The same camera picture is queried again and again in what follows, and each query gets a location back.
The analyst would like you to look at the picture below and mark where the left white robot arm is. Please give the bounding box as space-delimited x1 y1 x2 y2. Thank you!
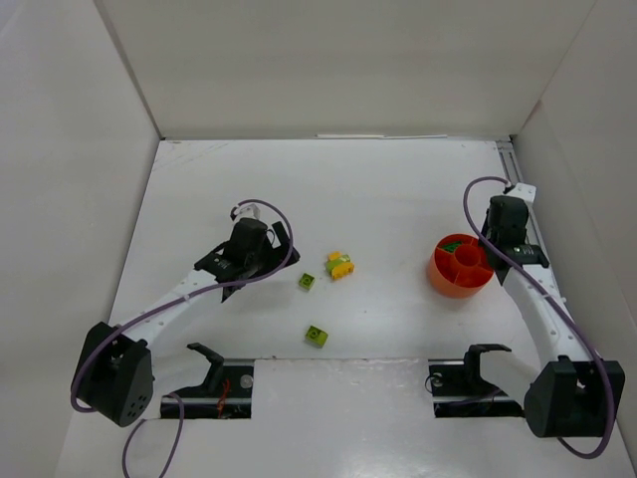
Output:
71 217 300 427

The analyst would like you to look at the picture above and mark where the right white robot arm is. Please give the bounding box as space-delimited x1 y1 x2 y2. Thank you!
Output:
474 195 625 438

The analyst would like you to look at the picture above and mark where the dark green lego plate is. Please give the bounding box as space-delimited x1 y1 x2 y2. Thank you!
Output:
438 240 475 254

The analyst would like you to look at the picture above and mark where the lime green long lego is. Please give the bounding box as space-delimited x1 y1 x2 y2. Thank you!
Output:
325 251 350 274

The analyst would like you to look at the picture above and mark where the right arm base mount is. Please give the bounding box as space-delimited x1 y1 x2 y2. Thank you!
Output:
425 344 525 418

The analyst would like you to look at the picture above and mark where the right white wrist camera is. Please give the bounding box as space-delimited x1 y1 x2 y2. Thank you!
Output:
504 182 536 208

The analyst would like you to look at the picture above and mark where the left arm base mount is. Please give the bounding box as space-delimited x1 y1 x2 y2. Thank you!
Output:
153 343 255 420

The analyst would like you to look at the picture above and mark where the aluminium rail on right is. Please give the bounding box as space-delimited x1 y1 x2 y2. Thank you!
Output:
497 141 566 306

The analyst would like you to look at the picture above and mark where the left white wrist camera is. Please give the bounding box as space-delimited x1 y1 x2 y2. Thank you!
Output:
230 201 261 222

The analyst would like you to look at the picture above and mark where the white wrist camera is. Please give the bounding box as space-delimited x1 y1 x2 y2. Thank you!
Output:
230 201 261 222
504 182 536 208

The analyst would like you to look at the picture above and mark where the orange round divided container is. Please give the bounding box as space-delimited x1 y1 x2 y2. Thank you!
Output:
426 234 494 299

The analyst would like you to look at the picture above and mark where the lime green square lego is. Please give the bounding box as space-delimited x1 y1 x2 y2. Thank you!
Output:
299 273 316 291

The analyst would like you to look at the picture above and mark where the lime green lego near front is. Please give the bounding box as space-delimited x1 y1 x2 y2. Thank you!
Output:
305 326 328 348

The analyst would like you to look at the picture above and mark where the yellow curved lego piece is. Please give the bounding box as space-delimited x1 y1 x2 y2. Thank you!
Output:
330 262 354 280

